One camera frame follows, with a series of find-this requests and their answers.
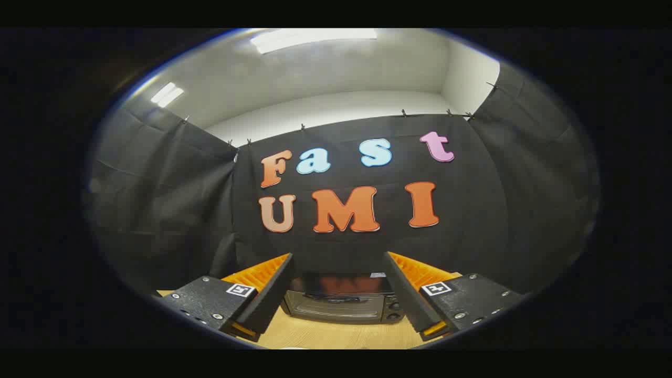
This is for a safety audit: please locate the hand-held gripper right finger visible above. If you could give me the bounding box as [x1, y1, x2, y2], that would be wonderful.
[384, 251, 526, 342]

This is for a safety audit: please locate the large ceiling light panel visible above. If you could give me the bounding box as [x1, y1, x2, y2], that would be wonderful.
[250, 28, 377, 55]

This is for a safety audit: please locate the black backdrop cloth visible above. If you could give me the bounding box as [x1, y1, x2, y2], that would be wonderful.
[84, 63, 602, 300]

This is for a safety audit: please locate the small ceiling light panel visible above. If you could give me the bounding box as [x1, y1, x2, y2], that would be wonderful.
[151, 82, 185, 109]

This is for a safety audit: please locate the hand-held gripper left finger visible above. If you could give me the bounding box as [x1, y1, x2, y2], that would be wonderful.
[157, 253, 295, 343]

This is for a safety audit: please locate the black toaster oven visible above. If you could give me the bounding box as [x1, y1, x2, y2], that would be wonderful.
[281, 272, 406, 324]

